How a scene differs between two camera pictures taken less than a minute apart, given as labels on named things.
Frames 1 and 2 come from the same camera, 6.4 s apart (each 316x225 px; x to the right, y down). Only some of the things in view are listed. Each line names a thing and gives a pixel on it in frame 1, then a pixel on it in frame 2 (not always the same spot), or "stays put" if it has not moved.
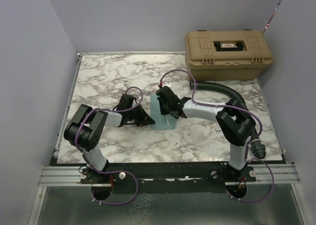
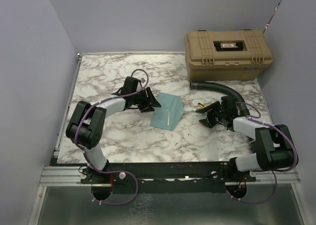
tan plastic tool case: x=221 y=55 stays put
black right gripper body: x=164 y=109 to x=216 y=115
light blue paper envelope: x=162 y=122 stays put
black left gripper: x=147 y=120 to x=152 y=101
